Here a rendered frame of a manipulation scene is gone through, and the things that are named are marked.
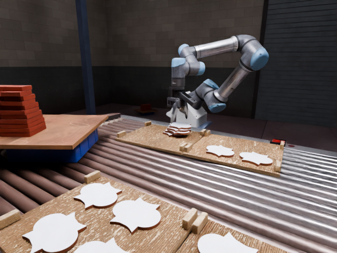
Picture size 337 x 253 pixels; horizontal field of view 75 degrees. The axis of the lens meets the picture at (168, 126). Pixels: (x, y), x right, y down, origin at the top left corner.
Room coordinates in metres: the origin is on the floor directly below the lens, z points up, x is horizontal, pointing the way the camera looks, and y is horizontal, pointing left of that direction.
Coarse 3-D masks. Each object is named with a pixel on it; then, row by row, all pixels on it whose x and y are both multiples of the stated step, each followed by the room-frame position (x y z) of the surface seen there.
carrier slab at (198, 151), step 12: (204, 144) 1.07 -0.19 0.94; (216, 144) 1.07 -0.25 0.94; (228, 144) 1.07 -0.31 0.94; (240, 144) 1.07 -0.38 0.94; (252, 144) 1.07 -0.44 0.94; (264, 144) 1.07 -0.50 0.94; (192, 156) 0.93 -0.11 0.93; (204, 156) 0.91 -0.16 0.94; (216, 156) 0.91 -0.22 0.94; (276, 156) 0.92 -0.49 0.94; (240, 168) 0.82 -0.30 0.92; (252, 168) 0.80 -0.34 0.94; (264, 168) 0.80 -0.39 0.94
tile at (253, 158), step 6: (240, 156) 0.89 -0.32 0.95; (246, 156) 0.89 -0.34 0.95; (252, 156) 0.89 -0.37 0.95; (258, 156) 0.89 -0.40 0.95; (264, 156) 0.89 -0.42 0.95; (246, 162) 0.85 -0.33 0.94; (252, 162) 0.84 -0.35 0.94; (258, 162) 0.83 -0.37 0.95; (264, 162) 0.83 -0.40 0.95; (270, 162) 0.83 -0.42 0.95
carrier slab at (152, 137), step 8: (144, 128) 1.35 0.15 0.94; (152, 128) 1.35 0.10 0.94; (160, 128) 1.36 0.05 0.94; (128, 136) 1.19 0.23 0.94; (136, 136) 1.19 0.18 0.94; (144, 136) 1.19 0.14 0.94; (152, 136) 1.19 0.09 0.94; (160, 136) 1.19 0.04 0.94; (184, 136) 1.20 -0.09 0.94; (192, 136) 1.20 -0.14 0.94; (200, 136) 1.20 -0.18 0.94; (136, 144) 1.08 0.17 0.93; (144, 144) 1.06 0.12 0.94; (152, 144) 1.06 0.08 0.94; (160, 144) 1.06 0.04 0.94; (168, 144) 1.06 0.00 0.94; (176, 144) 1.06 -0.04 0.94; (168, 152) 0.99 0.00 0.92; (176, 152) 0.97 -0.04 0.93
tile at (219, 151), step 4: (208, 148) 0.98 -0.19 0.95; (212, 148) 0.98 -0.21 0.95; (216, 148) 0.98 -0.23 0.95; (220, 148) 0.98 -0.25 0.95; (224, 148) 0.98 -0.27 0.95; (228, 148) 0.98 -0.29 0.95; (208, 152) 0.94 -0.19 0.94; (212, 152) 0.93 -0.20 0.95; (216, 152) 0.93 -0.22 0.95; (220, 152) 0.93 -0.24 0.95; (224, 152) 0.93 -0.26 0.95; (228, 152) 0.93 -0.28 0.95; (232, 152) 0.93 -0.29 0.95; (220, 156) 0.90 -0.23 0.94; (224, 156) 0.90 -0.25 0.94; (228, 156) 0.90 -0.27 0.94; (232, 156) 0.91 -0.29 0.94
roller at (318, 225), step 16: (112, 160) 0.93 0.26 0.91; (128, 160) 0.90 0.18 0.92; (160, 176) 0.78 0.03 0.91; (176, 176) 0.76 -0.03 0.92; (208, 192) 0.67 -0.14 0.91; (224, 192) 0.65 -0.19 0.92; (256, 208) 0.58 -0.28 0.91; (272, 208) 0.57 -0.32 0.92; (304, 224) 0.51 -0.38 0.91; (320, 224) 0.50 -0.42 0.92
